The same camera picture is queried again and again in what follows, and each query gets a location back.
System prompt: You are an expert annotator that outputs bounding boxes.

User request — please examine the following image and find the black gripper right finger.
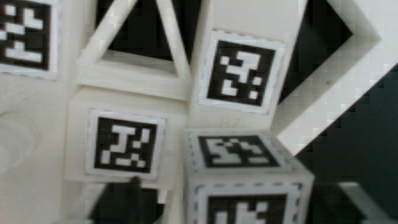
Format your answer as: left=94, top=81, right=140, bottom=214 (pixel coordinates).
left=307, top=182, right=385, bottom=224

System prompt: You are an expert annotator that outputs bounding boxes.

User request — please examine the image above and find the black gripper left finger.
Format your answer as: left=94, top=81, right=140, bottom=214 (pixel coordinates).
left=89, top=177, right=163, bottom=224

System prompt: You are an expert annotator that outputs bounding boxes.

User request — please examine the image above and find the white tagged chair leg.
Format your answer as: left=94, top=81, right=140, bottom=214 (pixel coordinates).
left=183, top=129, right=314, bottom=224

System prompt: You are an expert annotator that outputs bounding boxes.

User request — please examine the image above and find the white chair backrest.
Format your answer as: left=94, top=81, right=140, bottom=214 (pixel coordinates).
left=0, top=0, right=398, bottom=224

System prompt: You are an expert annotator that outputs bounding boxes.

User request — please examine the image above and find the white chair seat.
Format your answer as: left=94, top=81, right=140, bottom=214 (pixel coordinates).
left=65, top=87, right=186, bottom=189

